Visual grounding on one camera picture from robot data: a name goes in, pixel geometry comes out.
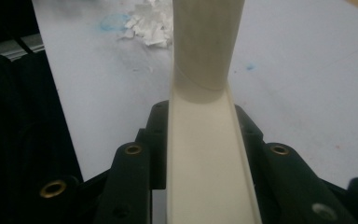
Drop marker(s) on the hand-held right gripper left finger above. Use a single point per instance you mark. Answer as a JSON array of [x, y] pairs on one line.
[[159, 140]]

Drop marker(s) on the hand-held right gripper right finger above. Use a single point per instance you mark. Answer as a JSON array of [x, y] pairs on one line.
[[250, 137]]

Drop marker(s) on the cream hand brush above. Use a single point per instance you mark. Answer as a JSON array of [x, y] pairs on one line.
[[205, 155]]

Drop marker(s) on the pile of white paper scraps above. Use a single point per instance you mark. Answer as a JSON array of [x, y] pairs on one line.
[[152, 25]]

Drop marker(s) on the metal floor rail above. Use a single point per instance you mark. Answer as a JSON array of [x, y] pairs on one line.
[[6, 49]]

